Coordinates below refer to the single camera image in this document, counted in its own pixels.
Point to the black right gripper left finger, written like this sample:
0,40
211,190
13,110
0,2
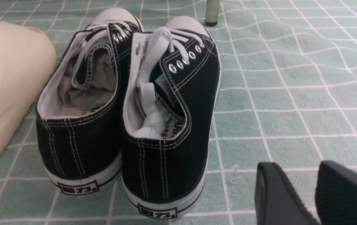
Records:
276,200

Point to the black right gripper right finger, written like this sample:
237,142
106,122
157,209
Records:
336,194

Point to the silver metal shoe rack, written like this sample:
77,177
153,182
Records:
212,13

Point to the green checked tablecloth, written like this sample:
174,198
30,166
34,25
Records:
288,94

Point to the black canvas sneaker right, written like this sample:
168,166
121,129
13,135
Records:
167,112

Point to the black canvas sneaker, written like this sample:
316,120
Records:
167,112
79,109

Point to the black canvas sneaker left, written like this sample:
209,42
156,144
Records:
79,109

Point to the cream slide slipper right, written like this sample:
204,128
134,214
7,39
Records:
27,59

